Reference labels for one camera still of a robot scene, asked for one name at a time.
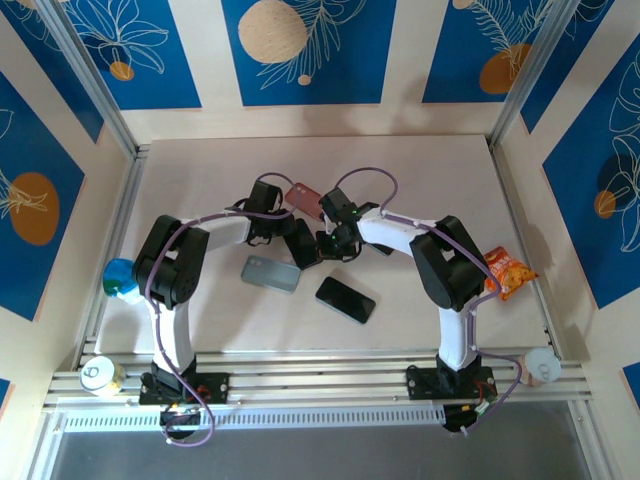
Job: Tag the grey-blue phone case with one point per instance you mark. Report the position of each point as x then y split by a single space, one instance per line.
271 274

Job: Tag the black smartphone green edge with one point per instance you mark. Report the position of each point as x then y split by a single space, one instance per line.
382 249

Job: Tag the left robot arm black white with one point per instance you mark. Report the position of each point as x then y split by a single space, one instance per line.
170 265

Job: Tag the black electronics board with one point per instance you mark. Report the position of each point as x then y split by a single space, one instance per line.
180 422
457 420

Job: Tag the black smartphone teal edge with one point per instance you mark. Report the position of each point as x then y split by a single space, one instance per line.
346 300

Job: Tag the yellow drink can silver lid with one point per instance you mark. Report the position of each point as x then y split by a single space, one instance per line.
100 376

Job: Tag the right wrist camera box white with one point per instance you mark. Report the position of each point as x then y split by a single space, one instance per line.
327 224

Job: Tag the black smartphone purple edge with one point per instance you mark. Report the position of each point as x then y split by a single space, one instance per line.
302 247

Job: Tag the black base plate left arm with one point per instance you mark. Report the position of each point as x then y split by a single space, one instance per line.
215 387

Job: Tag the aluminium side rail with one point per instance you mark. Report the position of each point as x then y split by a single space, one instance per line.
127 200
506 195

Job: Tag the pink phone case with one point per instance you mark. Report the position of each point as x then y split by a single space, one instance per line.
306 197

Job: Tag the aluminium rail frame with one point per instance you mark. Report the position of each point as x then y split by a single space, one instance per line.
320 370

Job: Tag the black phone case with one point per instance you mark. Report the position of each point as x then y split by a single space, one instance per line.
300 262

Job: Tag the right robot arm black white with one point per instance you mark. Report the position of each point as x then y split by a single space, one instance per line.
445 265

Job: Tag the blue round object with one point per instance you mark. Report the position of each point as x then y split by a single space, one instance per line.
120 275

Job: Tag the paper cup with white lid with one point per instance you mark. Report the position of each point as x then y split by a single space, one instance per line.
542 367

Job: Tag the aluminium corner post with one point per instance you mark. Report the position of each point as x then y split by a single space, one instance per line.
91 75
530 75

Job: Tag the black base plate right arm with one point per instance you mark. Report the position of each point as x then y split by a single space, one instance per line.
420 385

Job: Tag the orange snack bag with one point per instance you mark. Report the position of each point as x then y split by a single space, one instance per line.
510 272

